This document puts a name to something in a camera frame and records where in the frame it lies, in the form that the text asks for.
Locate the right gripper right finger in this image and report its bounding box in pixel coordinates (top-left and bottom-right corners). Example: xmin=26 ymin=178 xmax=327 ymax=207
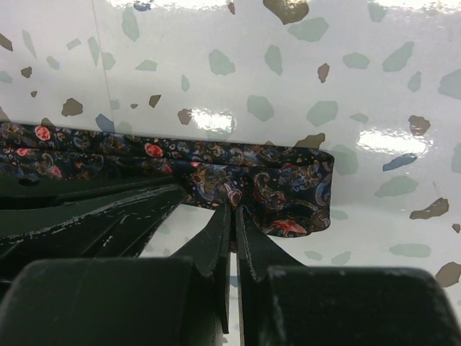
xmin=234 ymin=207 xmax=460 ymax=345

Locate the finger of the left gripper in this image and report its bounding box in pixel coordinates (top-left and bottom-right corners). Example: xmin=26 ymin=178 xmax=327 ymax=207
xmin=1 ymin=175 xmax=175 ymax=209
xmin=1 ymin=184 xmax=186 ymax=260

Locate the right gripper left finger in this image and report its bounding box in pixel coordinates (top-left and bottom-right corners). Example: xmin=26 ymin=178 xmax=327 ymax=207
xmin=1 ymin=204 xmax=231 ymax=345

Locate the navy floral paisley tie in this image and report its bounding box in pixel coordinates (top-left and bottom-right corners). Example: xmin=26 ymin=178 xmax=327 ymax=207
xmin=1 ymin=122 xmax=334 ymax=238

